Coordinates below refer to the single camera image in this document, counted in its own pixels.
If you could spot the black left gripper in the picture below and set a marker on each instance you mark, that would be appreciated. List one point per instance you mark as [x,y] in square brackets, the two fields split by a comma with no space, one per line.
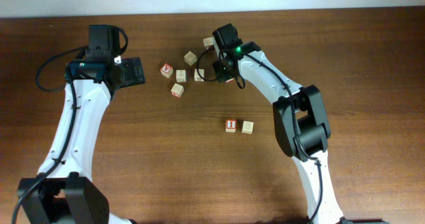
[135,72]

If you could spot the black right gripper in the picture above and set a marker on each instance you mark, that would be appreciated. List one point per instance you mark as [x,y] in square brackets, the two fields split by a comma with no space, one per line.
[219,74]

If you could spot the wooden block green 2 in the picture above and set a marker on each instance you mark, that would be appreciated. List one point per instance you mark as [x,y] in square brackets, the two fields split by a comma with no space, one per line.
[199,75]

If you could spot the wooden block red E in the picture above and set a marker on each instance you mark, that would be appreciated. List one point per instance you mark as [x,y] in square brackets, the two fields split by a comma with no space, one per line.
[177,90]

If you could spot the wooden block red I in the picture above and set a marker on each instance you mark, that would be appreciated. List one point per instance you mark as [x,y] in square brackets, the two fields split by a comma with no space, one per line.
[230,125]

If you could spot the wooden block elephant 5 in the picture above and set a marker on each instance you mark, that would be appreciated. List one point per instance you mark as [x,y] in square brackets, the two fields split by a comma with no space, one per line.
[247,127]

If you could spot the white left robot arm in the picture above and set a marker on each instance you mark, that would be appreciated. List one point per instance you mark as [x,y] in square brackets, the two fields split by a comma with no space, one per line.
[63,191]

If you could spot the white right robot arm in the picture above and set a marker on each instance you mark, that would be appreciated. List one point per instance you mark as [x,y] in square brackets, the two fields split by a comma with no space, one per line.
[301,124]

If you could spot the wooden block red X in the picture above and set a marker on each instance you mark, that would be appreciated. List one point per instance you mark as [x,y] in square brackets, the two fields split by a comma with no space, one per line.
[208,43]

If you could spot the wooden block yellow F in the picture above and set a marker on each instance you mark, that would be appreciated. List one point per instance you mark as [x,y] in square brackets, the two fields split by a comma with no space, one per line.
[190,58]

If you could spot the wooden block giraffe top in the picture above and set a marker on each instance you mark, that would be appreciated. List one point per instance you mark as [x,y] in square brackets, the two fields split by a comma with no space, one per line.
[181,75]

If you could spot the wooden block red A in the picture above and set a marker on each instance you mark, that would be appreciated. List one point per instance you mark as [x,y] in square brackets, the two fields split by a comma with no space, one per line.
[166,70]

